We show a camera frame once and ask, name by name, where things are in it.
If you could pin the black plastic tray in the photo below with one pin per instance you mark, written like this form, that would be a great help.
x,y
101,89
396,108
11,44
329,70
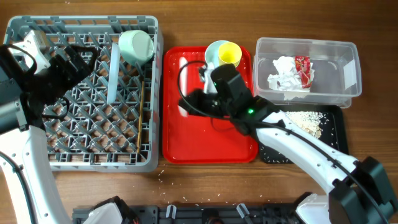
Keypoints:
x,y
338,117

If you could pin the white plastic fork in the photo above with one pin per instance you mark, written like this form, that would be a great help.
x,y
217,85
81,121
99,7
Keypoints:
x,y
209,86

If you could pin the grey dishwasher rack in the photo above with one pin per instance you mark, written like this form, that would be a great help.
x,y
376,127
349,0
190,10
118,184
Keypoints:
x,y
86,133

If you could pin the red plastic tray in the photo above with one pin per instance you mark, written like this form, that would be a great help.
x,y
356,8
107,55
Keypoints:
x,y
197,139

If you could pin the red snack wrapper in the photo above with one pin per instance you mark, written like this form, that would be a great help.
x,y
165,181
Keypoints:
x,y
304,70

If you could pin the green bowl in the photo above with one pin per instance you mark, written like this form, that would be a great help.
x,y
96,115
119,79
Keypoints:
x,y
136,46

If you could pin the wooden chopstick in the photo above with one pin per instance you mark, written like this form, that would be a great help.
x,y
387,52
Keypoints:
x,y
141,108

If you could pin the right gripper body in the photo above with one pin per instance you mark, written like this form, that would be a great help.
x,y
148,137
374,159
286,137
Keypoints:
x,y
229,106

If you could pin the white rice food waste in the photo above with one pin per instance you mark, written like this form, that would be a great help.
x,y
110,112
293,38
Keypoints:
x,y
320,125

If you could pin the white napkin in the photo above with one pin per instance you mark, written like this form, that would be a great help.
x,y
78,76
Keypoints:
x,y
287,78

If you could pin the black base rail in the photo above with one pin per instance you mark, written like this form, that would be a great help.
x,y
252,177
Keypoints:
x,y
267,213

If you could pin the light blue small bowl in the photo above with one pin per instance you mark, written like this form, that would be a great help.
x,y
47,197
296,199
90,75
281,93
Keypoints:
x,y
211,54

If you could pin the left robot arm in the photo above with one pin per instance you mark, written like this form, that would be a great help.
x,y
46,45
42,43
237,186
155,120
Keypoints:
x,y
29,82

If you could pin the clear plastic bin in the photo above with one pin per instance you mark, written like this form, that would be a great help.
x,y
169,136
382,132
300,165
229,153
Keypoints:
x,y
336,65

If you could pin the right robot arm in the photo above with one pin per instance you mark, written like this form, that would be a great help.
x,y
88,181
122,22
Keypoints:
x,y
354,191

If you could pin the yellow plastic cup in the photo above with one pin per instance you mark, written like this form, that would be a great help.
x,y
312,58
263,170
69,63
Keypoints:
x,y
229,53

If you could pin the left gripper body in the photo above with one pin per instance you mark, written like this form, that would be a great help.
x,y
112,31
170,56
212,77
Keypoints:
x,y
51,78

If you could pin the large light blue plate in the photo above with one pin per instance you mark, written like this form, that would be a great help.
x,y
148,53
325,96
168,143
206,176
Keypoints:
x,y
113,73

